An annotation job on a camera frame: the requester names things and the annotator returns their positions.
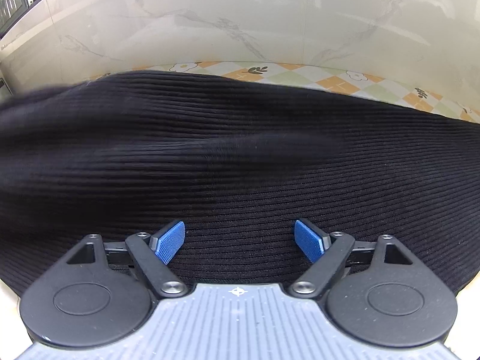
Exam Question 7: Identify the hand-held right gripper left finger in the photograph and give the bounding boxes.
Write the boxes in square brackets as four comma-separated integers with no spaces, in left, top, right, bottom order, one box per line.
[67,220,189,298]

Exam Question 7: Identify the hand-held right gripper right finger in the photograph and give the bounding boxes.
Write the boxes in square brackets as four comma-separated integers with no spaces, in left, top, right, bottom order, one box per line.
[289,219,414,298]

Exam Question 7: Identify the black corduroy pants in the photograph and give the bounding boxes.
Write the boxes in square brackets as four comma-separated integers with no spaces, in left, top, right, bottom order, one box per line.
[0,70,480,297]

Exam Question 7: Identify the floral checked tablecloth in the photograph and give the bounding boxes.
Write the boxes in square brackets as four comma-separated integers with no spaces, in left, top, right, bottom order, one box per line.
[88,61,480,125]

